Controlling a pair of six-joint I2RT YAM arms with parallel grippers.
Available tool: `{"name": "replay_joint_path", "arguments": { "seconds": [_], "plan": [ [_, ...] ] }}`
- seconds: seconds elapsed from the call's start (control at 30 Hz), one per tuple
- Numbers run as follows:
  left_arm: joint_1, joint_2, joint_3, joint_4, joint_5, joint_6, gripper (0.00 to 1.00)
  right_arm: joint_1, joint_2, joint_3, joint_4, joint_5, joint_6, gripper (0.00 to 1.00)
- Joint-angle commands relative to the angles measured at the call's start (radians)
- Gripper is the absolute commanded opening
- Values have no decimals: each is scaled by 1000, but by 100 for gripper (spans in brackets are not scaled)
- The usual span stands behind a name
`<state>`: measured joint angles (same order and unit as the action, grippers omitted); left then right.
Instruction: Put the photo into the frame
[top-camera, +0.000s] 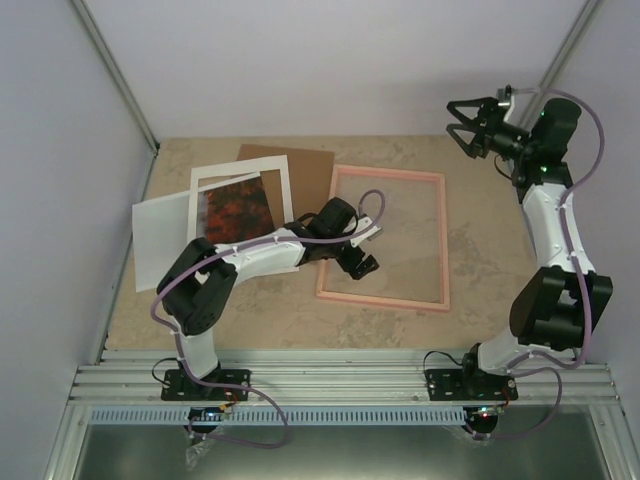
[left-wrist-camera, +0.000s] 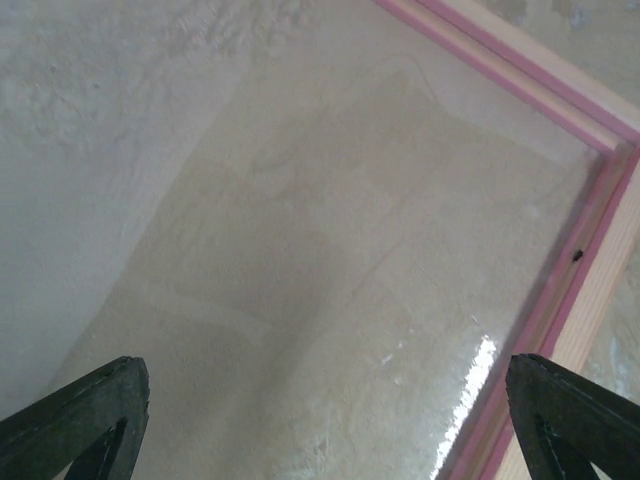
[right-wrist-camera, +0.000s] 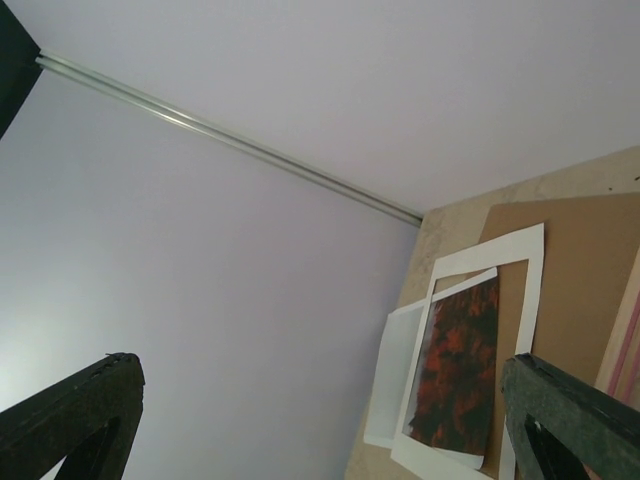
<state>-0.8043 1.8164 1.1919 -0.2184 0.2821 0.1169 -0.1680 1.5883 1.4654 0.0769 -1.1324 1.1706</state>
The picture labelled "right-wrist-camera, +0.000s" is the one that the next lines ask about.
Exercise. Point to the white paper sheet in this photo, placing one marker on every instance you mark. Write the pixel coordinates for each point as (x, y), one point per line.
(392, 368)

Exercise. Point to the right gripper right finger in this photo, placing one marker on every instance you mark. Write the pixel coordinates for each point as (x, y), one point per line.
(563, 428)

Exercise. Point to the white mat board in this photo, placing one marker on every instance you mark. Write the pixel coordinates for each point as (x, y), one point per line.
(527, 244)

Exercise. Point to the pink picture frame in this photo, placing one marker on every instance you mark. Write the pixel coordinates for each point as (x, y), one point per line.
(618, 374)

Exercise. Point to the red black photo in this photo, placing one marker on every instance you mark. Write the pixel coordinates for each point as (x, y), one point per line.
(453, 388)

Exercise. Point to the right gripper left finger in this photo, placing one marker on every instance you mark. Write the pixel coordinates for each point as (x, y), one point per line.
(85, 424)

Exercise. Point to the brown backing board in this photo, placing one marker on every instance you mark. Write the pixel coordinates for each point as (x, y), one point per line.
(590, 248)

